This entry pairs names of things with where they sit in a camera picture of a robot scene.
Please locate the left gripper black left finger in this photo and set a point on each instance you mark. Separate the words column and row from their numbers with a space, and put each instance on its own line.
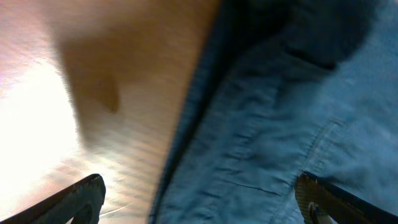
column 80, row 203

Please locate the navy blue shorts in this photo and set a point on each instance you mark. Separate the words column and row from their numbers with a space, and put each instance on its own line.
column 282, row 88

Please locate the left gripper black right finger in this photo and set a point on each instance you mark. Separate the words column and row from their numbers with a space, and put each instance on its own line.
column 321, row 202

